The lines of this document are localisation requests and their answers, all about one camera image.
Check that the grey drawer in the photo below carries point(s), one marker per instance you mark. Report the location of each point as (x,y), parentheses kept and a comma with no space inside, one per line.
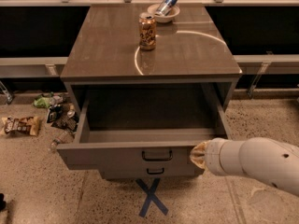
(189,170)
(112,134)

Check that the grey lower drawer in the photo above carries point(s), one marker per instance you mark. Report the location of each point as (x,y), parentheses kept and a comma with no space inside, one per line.
(189,170)

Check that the orange soda can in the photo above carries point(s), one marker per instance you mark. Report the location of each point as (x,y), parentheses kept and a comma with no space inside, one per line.
(147,31)

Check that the black lower drawer handle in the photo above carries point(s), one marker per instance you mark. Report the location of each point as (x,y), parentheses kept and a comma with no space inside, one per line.
(155,171)

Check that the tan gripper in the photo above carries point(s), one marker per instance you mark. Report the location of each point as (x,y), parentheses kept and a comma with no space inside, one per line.
(212,156)

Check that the black top drawer handle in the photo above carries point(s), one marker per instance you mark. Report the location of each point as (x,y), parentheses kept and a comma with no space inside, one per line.
(150,157)

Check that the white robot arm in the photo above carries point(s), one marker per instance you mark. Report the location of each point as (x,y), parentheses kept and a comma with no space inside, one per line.
(271,162)

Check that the green snack bag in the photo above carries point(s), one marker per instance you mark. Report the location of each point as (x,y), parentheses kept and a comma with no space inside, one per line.
(43,100)

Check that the grey top drawer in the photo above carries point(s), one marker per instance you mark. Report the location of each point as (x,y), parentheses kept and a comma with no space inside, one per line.
(112,134)

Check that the blue silver can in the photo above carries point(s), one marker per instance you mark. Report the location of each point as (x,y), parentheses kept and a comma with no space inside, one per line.
(165,7)

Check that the clear plastic bottle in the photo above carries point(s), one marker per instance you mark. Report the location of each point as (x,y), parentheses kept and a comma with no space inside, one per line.
(64,138)

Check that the dark patterned snack bag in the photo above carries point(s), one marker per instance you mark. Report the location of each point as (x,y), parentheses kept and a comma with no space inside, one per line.
(68,119)

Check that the white ceramic bowl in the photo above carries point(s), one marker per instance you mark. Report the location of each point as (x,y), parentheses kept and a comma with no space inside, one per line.
(163,19)

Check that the black snack bag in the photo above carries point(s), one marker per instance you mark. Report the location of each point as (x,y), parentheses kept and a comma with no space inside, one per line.
(54,113)

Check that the brown snack bag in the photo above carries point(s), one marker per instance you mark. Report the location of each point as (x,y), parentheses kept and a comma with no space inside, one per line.
(27,125)

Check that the blue tape cross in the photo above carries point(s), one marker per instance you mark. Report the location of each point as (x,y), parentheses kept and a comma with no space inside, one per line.
(151,197)

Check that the black drawer handle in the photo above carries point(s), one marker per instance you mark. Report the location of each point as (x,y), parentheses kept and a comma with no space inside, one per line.
(155,171)
(150,157)

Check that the grey drawer cabinet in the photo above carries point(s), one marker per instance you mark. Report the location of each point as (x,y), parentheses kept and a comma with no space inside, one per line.
(190,55)

